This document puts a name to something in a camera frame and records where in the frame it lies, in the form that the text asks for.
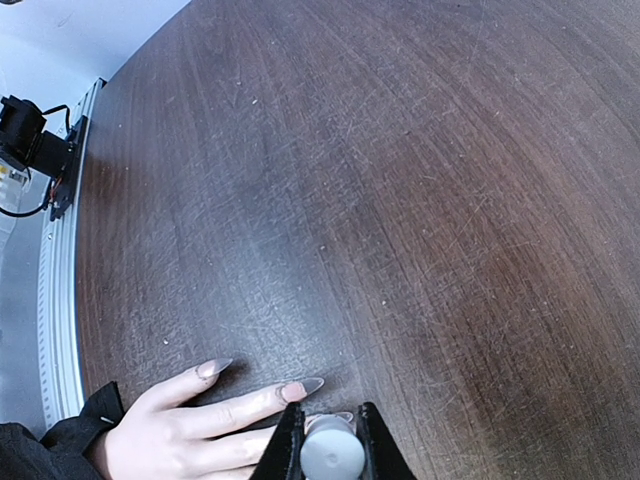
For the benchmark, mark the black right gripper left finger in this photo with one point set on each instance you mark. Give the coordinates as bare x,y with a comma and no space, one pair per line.
281,458

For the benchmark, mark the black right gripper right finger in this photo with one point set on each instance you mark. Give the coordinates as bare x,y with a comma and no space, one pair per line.
383,459

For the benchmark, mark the white nail polish cap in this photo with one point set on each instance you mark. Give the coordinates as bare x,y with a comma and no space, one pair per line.
331,450

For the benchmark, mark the black sleeved forearm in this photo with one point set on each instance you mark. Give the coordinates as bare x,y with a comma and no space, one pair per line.
62,452

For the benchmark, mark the mannequin hand with long nails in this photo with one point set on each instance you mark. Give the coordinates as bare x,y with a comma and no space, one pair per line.
161,437

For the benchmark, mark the aluminium front frame rail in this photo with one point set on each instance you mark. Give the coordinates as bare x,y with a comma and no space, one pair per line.
58,351

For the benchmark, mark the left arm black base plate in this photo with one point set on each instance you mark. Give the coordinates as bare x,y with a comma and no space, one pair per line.
65,187

